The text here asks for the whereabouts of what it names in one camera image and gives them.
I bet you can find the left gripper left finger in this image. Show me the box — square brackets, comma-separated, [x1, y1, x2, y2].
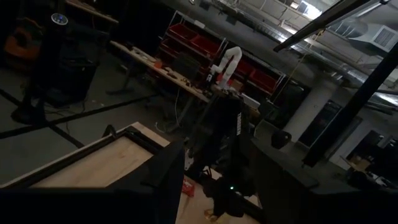
[0, 141, 186, 224]

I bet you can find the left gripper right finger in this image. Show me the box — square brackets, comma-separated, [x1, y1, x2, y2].
[251, 139, 398, 224]

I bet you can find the red candy packet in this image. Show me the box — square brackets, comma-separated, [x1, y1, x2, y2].
[182, 179, 196, 197]

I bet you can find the wooden workbench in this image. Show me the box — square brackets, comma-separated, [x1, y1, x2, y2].
[108, 40, 261, 118]

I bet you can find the black overhead frame beam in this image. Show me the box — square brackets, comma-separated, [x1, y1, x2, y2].
[272, 0, 391, 53]

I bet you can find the red storage bin shelf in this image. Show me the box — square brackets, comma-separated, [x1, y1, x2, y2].
[158, 11, 285, 97]

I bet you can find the orange machine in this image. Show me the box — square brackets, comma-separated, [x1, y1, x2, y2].
[3, 17, 43, 63]

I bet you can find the black tower fan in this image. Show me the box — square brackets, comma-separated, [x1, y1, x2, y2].
[11, 12, 71, 125]

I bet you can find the black equipment box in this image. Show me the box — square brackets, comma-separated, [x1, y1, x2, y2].
[40, 24, 100, 108]

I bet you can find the black frame post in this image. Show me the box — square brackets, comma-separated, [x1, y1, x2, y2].
[303, 43, 398, 167]

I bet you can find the white column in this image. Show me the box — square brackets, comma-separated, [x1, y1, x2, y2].
[282, 77, 333, 144]

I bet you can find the white air conditioning unit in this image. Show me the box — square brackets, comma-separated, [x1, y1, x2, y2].
[348, 23, 398, 54]

